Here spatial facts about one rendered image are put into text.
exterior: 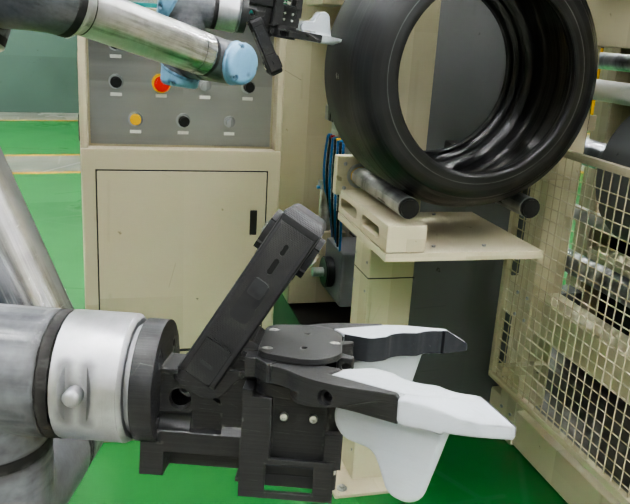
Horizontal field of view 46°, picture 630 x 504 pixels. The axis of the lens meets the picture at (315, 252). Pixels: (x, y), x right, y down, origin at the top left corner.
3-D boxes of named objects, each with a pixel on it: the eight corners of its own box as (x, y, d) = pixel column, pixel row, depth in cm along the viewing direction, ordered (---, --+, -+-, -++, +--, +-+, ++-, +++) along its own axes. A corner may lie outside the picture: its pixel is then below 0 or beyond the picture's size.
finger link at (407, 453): (506, 522, 37) (352, 462, 42) (519, 406, 36) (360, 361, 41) (477, 547, 34) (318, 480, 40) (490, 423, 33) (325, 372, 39)
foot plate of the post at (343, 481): (311, 447, 232) (311, 441, 231) (392, 440, 239) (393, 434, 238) (334, 499, 207) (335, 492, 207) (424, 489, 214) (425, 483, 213)
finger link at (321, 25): (349, 16, 147) (304, 7, 145) (344, 47, 149) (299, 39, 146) (345, 16, 150) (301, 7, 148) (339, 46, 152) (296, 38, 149)
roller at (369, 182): (369, 180, 188) (352, 187, 187) (364, 163, 186) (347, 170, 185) (422, 214, 155) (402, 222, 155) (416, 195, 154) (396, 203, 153)
